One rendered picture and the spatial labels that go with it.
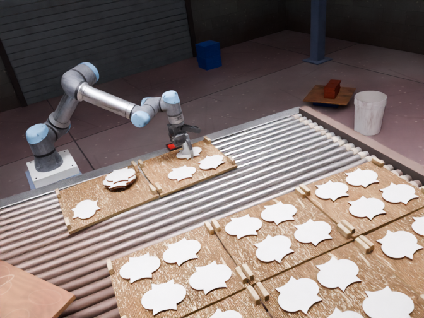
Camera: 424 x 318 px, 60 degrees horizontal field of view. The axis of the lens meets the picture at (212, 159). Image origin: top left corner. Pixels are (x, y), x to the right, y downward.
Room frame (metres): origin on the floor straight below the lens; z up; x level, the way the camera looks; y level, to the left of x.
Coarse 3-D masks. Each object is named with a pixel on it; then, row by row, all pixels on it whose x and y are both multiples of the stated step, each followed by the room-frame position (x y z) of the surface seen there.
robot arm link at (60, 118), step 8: (80, 64) 1.87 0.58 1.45; (88, 64) 1.88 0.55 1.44; (80, 72) 1.79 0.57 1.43; (88, 72) 1.83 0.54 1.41; (96, 72) 1.88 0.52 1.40; (88, 80) 1.80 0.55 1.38; (96, 80) 1.87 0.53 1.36; (64, 96) 1.88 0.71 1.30; (64, 104) 1.87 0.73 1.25; (72, 104) 1.87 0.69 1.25; (56, 112) 1.91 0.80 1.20; (64, 112) 1.89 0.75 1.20; (72, 112) 1.91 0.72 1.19; (48, 120) 1.93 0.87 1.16; (56, 120) 1.91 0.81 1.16; (64, 120) 1.91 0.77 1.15; (56, 128) 1.90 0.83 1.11; (64, 128) 1.92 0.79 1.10
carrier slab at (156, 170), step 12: (192, 144) 1.82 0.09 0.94; (204, 144) 1.80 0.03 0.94; (156, 156) 1.74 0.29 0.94; (168, 156) 1.72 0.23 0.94; (204, 156) 1.67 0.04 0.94; (144, 168) 1.63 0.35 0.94; (156, 168) 1.62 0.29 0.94; (168, 168) 1.60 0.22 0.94; (216, 168) 1.54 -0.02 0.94; (228, 168) 1.52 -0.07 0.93; (156, 180) 1.51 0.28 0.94; (168, 180) 1.49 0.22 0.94; (192, 180) 1.46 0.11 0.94; (168, 192) 1.40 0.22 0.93
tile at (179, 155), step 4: (192, 148) 1.75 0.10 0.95; (196, 148) 1.75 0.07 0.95; (200, 148) 1.74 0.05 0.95; (180, 152) 1.73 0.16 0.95; (196, 152) 1.71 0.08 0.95; (200, 152) 1.71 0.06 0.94; (180, 156) 1.68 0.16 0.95; (184, 156) 1.68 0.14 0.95; (188, 156) 1.67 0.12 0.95; (196, 156) 1.68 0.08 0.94; (188, 160) 1.65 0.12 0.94
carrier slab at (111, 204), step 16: (64, 192) 1.52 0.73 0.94; (80, 192) 1.50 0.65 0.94; (96, 192) 1.48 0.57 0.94; (112, 192) 1.46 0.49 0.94; (128, 192) 1.44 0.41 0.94; (144, 192) 1.42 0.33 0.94; (64, 208) 1.38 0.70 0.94; (112, 208) 1.33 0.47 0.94; (128, 208) 1.32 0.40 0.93; (80, 224) 1.25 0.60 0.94
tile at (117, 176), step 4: (124, 168) 1.57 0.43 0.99; (112, 172) 1.56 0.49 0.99; (116, 172) 1.55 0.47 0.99; (120, 172) 1.54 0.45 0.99; (124, 172) 1.54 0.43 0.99; (128, 172) 1.53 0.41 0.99; (132, 172) 1.53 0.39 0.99; (108, 176) 1.53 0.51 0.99; (112, 176) 1.52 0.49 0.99; (116, 176) 1.52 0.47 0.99; (120, 176) 1.51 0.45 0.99; (124, 176) 1.50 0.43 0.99; (128, 176) 1.50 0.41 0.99; (132, 176) 1.51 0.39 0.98; (108, 180) 1.49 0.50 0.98; (112, 180) 1.48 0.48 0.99; (116, 180) 1.48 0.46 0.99; (120, 180) 1.47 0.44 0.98; (124, 180) 1.48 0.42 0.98; (128, 180) 1.47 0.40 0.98
